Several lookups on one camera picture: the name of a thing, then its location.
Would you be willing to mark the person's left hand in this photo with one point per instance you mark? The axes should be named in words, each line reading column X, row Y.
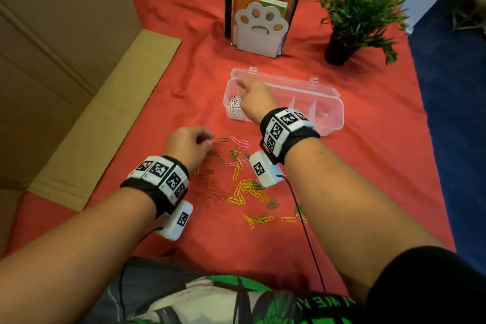
column 188, row 145

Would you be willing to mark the person's right hand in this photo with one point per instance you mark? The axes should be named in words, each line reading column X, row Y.
column 258, row 101

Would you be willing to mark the pile of white paper clips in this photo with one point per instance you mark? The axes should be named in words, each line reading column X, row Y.
column 235, row 105

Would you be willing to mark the clear plastic compartment box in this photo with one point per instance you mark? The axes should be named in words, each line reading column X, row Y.
column 319, row 107

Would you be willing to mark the colored paper clips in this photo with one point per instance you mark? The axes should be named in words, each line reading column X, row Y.
column 246, row 187

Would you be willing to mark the person's left forearm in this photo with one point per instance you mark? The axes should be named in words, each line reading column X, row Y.
column 76, row 251

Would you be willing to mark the person's right forearm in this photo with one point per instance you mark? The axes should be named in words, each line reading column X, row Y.
column 349, row 213

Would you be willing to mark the large brown cardboard box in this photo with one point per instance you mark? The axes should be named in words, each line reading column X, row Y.
column 57, row 69

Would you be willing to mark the black white marker wristband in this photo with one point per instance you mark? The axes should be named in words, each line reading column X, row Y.
column 286, row 130
column 159, row 179

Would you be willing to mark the white paw-shaped bookend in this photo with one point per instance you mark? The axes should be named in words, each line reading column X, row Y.
column 260, row 44

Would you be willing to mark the small yellow book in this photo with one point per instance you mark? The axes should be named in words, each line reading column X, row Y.
column 246, row 0

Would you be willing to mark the red tablecloth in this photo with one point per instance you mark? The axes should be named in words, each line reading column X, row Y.
column 379, row 145

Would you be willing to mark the small green potted plant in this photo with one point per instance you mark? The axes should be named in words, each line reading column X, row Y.
column 360, row 8

